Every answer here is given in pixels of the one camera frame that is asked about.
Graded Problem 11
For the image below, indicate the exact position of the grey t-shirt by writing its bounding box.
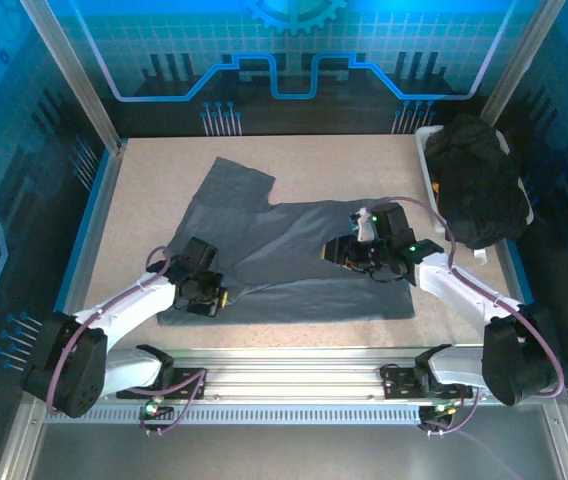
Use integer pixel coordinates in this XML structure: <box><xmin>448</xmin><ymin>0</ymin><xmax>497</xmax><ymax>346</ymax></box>
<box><xmin>156</xmin><ymin>156</ymin><xmax>417</xmax><ymax>328</ymax></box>

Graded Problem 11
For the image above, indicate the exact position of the pile of black t-shirts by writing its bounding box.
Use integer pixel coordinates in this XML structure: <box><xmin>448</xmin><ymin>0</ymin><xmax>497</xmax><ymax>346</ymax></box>
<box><xmin>423</xmin><ymin>113</ymin><xmax>531</xmax><ymax>251</ymax></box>

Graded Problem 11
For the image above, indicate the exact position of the white plastic bin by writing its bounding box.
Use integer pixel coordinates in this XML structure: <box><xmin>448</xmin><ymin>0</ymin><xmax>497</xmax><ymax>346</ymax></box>
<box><xmin>414</xmin><ymin>124</ymin><xmax>536</xmax><ymax>267</ymax></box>

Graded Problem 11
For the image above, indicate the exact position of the blue table edge strip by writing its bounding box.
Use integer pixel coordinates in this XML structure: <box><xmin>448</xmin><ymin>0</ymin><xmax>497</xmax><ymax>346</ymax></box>
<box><xmin>62</xmin><ymin>143</ymin><xmax>117</xmax><ymax>314</ymax></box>

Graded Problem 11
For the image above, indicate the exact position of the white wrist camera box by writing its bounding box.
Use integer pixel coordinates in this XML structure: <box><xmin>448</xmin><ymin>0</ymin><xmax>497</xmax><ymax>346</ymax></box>
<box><xmin>349</xmin><ymin>206</ymin><xmax>377</xmax><ymax>243</ymax></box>

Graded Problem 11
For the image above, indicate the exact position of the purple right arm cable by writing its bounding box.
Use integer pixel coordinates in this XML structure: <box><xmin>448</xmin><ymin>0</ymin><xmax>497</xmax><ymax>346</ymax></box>
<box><xmin>372</xmin><ymin>195</ymin><xmax>566</xmax><ymax>401</ymax></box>

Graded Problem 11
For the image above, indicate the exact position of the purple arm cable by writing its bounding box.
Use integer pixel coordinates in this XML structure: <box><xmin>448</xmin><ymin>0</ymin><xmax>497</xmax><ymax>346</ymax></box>
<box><xmin>45</xmin><ymin>244</ymin><xmax>173</xmax><ymax>416</ymax></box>
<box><xmin>372</xmin><ymin>195</ymin><xmax>566</xmax><ymax>401</ymax></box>

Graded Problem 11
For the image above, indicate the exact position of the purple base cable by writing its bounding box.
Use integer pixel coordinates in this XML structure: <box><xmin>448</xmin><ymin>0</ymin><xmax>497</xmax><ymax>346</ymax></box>
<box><xmin>137</xmin><ymin>368</ymin><xmax>209</xmax><ymax>437</ymax></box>
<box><xmin>422</xmin><ymin>385</ymin><xmax>481</xmax><ymax>440</ymax></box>

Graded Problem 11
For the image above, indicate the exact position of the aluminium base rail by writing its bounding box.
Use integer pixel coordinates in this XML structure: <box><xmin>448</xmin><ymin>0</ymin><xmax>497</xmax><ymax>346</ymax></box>
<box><xmin>113</xmin><ymin>343</ymin><xmax>488</xmax><ymax>402</ymax></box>

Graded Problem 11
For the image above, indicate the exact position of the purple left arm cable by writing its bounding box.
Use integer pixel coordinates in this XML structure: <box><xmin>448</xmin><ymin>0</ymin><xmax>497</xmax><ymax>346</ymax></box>
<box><xmin>45</xmin><ymin>244</ymin><xmax>173</xmax><ymax>416</ymax></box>

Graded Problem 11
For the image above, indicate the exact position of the aluminium frame post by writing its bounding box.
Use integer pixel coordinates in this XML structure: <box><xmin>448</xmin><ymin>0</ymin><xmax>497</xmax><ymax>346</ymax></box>
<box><xmin>477</xmin><ymin>0</ymin><xmax>566</xmax><ymax>122</ymax></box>
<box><xmin>17</xmin><ymin>0</ymin><xmax>129</xmax><ymax>155</ymax></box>

